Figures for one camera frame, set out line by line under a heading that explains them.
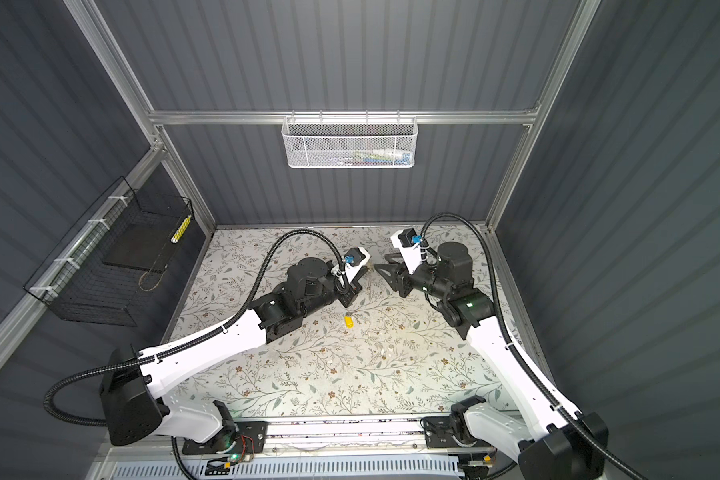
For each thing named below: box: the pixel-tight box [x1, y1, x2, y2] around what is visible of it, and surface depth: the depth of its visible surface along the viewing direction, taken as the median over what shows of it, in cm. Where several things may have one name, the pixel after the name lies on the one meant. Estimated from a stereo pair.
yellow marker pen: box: [170, 214, 192, 243], surface depth 82 cm
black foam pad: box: [103, 221, 180, 273], surface depth 79 cm
